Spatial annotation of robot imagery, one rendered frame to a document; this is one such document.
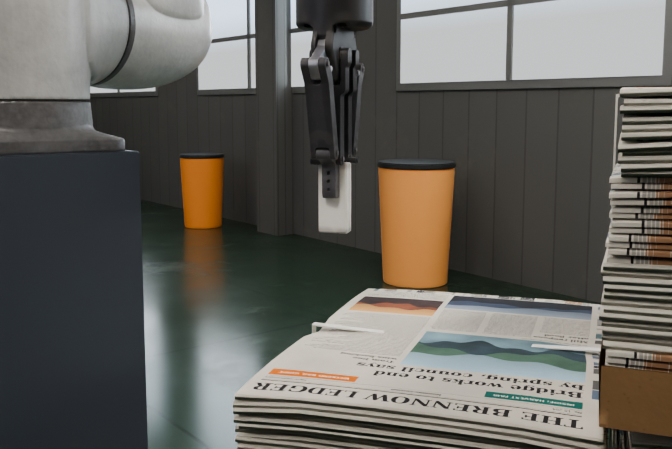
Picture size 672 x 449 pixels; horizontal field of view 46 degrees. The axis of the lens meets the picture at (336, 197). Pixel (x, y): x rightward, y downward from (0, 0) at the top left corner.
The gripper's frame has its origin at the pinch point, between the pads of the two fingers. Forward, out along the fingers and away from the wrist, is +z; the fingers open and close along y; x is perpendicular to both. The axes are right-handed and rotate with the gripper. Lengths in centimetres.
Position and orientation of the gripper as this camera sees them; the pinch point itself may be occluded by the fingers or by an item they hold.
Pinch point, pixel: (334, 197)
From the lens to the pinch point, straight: 78.2
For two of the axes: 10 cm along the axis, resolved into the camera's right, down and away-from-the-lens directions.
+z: 0.0, 9.9, 1.2
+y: 3.2, -1.1, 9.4
